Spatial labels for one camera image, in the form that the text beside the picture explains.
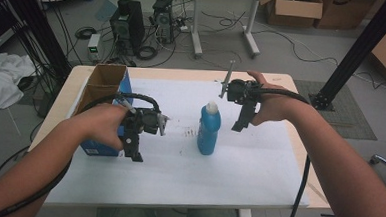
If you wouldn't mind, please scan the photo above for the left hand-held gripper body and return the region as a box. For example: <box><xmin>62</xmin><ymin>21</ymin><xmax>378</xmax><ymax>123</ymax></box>
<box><xmin>121</xmin><ymin>106</ymin><xmax>163</xmax><ymax>164</ymax></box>

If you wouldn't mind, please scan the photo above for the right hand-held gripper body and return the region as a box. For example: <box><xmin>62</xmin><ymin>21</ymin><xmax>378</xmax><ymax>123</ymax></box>
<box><xmin>225</xmin><ymin>77</ymin><xmax>263</xmax><ymax>134</ymax></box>

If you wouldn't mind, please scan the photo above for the person's right hand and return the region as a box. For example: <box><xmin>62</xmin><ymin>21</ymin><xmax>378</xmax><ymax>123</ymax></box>
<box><xmin>243</xmin><ymin>69</ymin><xmax>305</xmax><ymax>129</ymax></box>

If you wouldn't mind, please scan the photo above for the person's left hand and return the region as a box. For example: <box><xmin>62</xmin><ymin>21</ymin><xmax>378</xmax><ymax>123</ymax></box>
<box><xmin>69</xmin><ymin>100</ymin><xmax>131</xmax><ymax>151</ymax></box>

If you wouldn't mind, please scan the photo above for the blue bottle with white cap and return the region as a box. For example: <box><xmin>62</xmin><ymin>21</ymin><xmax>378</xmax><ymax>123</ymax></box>
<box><xmin>196</xmin><ymin>100</ymin><xmax>223</xmax><ymax>157</ymax></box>

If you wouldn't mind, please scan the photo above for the open blue cardboard box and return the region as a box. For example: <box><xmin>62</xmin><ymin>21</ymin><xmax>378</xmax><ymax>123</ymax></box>
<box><xmin>70</xmin><ymin>61</ymin><xmax>136</xmax><ymax>159</ymax></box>

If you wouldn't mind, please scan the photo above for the white-legged wooden desk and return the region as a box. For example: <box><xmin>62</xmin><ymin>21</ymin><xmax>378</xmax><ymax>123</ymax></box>
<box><xmin>184</xmin><ymin>0</ymin><xmax>294</xmax><ymax>63</ymax></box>

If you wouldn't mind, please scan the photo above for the white power strip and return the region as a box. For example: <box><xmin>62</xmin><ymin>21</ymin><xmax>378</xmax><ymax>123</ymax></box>
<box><xmin>177</xmin><ymin>18</ymin><xmax>191</xmax><ymax>33</ymax></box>

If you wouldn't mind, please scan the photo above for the white table mat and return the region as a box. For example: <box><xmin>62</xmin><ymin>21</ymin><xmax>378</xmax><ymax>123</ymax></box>
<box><xmin>44</xmin><ymin>72</ymin><xmax>317</xmax><ymax>217</ymax></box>

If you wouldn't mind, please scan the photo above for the open-sided computer case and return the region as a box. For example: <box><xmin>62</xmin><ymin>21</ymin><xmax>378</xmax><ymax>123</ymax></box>
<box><xmin>149</xmin><ymin>0</ymin><xmax>177</xmax><ymax>44</ymax></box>

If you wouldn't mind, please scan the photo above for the white bench power supply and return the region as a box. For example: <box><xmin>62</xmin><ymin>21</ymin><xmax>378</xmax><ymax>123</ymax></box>
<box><xmin>86</xmin><ymin>33</ymin><xmax>102</xmax><ymax>64</ymax></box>

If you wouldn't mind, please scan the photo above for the open brown cardboard box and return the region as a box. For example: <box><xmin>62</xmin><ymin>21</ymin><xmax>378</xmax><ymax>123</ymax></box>
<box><xmin>264</xmin><ymin>0</ymin><xmax>325</xmax><ymax>30</ymax></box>

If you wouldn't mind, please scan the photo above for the black computer tower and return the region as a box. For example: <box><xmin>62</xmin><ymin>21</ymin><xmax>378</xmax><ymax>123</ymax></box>
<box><xmin>108</xmin><ymin>0</ymin><xmax>148</xmax><ymax>55</ymax></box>

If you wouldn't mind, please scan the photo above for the grey floor mat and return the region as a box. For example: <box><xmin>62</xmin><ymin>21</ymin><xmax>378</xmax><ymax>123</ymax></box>
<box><xmin>290</xmin><ymin>79</ymin><xmax>381</xmax><ymax>141</ymax></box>

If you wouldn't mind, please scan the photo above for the black metal stand beam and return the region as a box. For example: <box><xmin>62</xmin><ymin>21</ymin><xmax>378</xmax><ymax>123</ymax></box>
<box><xmin>308</xmin><ymin>0</ymin><xmax>386</xmax><ymax>115</ymax></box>
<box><xmin>13</xmin><ymin>0</ymin><xmax>77</xmax><ymax>80</ymax></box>

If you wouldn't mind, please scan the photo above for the large brown cardboard box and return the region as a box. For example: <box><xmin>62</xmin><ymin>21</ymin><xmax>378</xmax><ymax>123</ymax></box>
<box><xmin>314</xmin><ymin>0</ymin><xmax>379</xmax><ymax>33</ymax></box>

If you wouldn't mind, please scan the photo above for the white crumpled cloth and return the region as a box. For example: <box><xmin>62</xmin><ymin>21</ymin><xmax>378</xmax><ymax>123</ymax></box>
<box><xmin>0</xmin><ymin>51</ymin><xmax>39</xmax><ymax>115</ymax></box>

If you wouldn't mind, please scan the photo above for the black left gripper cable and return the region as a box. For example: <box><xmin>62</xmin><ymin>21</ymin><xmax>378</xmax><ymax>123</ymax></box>
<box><xmin>0</xmin><ymin>85</ymin><xmax>165</xmax><ymax>217</ymax></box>

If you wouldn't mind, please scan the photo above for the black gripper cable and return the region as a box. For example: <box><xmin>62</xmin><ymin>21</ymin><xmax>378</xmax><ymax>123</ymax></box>
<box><xmin>249</xmin><ymin>86</ymin><xmax>316</xmax><ymax>217</ymax></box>
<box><xmin>0</xmin><ymin>85</ymin><xmax>165</xmax><ymax>217</ymax></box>

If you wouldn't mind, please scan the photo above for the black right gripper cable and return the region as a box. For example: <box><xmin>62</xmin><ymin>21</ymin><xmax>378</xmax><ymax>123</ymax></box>
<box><xmin>249</xmin><ymin>86</ymin><xmax>316</xmax><ymax>217</ymax></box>

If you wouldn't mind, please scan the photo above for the long black floor cable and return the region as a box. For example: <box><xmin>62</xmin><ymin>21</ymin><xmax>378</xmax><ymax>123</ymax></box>
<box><xmin>248</xmin><ymin>24</ymin><xmax>386</xmax><ymax>97</ymax></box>

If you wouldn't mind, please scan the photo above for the coiled black cable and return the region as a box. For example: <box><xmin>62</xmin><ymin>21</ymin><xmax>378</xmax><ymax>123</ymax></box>
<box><xmin>74</xmin><ymin>25</ymin><xmax>98</xmax><ymax>40</ymax></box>
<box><xmin>134</xmin><ymin>44</ymin><xmax>159</xmax><ymax>62</ymax></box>

